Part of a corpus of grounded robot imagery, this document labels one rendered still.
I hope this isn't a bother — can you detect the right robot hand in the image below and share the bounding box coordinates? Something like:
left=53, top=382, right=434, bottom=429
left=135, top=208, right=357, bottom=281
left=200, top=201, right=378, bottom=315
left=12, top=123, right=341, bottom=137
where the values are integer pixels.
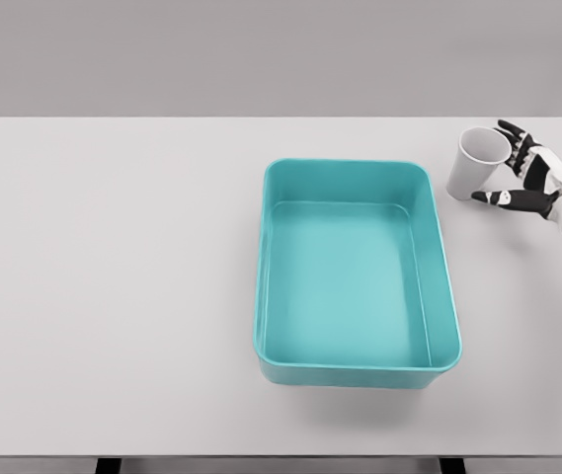
left=471, top=118, right=562, bottom=228

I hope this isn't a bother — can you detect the white paper cup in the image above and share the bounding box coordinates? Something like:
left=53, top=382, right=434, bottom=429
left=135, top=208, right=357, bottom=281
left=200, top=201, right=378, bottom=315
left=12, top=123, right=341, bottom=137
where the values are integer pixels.
left=445, top=126, right=514, bottom=202

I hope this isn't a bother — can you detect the teal plastic basket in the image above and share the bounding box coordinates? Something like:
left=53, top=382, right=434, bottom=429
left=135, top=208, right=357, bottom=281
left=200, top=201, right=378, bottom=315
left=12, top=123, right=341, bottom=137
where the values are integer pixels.
left=252, top=157, right=462, bottom=390

